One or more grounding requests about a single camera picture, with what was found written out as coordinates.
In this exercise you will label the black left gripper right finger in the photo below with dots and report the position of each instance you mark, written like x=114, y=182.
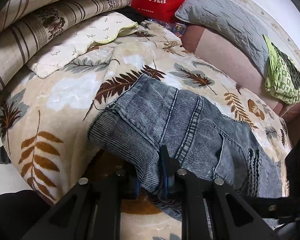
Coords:
x=210, y=209

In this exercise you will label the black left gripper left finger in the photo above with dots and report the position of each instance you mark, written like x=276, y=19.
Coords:
x=92, y=208

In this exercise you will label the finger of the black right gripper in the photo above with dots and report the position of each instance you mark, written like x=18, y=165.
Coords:
x=276, y=208

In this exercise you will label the blue acid-wash denim pants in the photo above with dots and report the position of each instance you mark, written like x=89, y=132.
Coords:
x=211, y=145

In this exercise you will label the green patterned folded blanket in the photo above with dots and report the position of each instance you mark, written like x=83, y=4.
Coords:
x=283, y=78

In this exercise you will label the pink and maroon bolster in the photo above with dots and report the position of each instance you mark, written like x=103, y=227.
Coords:
x=222, y=54

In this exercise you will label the cream leaf-print fleece blanket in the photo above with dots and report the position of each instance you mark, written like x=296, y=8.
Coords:
x=44, y=122

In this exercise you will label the colourful snack packet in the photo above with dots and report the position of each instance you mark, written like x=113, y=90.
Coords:
x=177, y=28

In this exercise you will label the grey quilted pillow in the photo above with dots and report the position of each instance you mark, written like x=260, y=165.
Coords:
x=233, y=22

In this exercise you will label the striped floral folded quilt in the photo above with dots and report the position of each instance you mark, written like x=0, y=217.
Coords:
x=28, y=25

